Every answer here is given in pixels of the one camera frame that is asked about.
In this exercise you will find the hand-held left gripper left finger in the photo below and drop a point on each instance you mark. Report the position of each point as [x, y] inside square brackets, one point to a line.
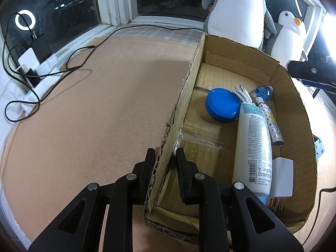
[150, 164]

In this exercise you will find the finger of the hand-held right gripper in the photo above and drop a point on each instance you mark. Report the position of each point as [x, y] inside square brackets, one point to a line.
[312, 71]

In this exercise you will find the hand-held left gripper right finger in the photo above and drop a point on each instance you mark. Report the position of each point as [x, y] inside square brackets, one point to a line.
[181, 173]

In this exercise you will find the cardboard box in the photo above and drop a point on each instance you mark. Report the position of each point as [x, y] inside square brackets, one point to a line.
[210, 141]

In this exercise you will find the small clear blue bottle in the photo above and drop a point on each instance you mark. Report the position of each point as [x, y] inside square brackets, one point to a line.
[262, 92]

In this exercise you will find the white patterned tube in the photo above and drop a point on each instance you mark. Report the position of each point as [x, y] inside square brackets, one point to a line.
[273, 126]

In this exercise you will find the white lotion bottle blue cap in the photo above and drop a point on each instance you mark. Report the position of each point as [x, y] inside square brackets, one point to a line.
[253, 149]

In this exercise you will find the blue round lid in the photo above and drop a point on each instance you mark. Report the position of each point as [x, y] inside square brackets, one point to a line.
[221, 105]

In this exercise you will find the white charger adapter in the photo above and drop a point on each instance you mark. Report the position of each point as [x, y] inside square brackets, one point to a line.
[282, 178]

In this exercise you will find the small penguin plush toy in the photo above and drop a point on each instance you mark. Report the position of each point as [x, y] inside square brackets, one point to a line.
[287, 42]

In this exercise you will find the light blue patterned card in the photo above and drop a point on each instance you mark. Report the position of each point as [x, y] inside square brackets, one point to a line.
[319, 148]

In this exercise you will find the large penguin plush toy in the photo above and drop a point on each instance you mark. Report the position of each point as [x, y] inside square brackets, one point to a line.
[236, 13]

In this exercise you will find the checkered cloth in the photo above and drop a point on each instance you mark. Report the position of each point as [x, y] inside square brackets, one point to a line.
[162, 35]

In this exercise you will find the white power strip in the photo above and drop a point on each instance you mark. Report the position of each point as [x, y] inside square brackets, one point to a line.
[44, 84]

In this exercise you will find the black power bank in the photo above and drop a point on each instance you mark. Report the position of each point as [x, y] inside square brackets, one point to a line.
[41, 47]

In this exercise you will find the white power bank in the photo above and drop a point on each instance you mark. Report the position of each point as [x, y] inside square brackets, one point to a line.
[29, 60]

